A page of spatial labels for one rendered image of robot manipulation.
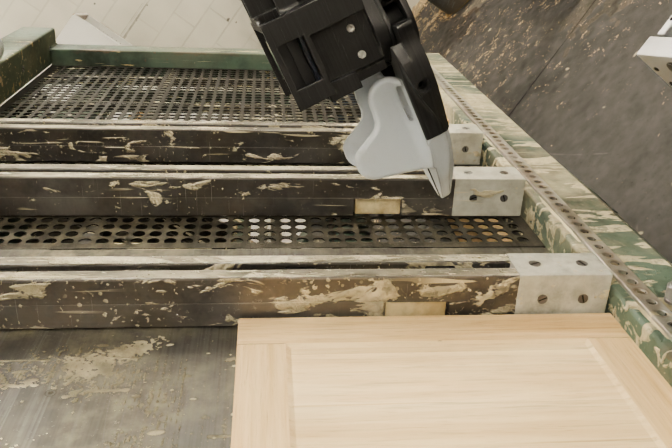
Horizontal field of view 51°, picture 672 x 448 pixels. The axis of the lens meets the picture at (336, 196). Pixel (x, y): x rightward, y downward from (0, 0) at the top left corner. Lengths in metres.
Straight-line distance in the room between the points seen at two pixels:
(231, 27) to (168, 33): 0.51
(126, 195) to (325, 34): 0.85
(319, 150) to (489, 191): 0.38
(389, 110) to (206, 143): 1.04
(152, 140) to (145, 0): 4.57
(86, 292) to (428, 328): 0.42
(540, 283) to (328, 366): 0.30
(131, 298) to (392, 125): 0.55
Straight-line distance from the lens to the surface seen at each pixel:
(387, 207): 1.23
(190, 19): 5.98
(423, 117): 0.42
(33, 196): 1.26
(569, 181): 1.36
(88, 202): 1.24
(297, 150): 1.44
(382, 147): 0.43
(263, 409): 0.77
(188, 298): 0.90
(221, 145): 1.44
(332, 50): 0.41
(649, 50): 1.13
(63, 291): 0.92
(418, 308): 0.93
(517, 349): 0.90
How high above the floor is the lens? 1.55
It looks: 18 degrees down
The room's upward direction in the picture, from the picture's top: 55 degrees counter-clockwise
